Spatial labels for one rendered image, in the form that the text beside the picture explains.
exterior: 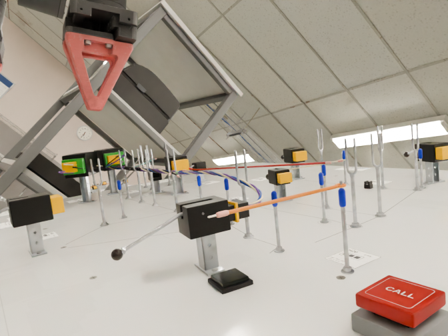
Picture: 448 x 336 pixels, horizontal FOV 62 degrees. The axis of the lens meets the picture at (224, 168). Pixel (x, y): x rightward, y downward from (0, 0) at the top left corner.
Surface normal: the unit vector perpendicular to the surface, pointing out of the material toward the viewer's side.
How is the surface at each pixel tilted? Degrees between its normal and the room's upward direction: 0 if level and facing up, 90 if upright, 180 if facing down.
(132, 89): 90
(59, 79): 90
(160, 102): 90
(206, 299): 48
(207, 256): 96
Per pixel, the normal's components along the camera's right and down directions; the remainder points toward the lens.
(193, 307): -0.11, -0.99
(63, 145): 0.47, -0.05
